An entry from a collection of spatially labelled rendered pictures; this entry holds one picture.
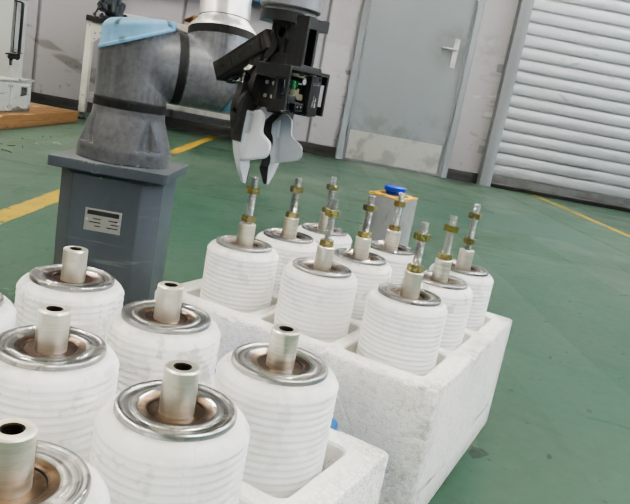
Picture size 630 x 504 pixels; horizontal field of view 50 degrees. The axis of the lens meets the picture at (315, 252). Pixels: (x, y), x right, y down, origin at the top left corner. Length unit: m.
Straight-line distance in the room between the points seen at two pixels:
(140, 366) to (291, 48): 0.44
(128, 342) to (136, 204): 0.56
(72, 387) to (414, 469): 0.42
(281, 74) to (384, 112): 5.20
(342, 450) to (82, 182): 0.68
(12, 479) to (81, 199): 0.81
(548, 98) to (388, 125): 1.38
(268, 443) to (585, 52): 5.98
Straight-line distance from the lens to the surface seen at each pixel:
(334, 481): 0.54
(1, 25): 4.43
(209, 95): 1.15
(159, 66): 1.12
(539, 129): 6.24
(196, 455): 0.41
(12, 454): 0.35
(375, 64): 6.01
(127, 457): 0.41
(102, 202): 1.12
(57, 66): 6.38
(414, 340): 0.77
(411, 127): 6.04
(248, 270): 0.86
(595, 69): 6.39
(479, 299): 1.00
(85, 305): 0.63
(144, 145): 1.13
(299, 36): 0.83
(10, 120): 4.14
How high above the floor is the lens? 0.45
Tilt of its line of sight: 12 degrees down
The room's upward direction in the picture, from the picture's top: 11 degrees clockwise
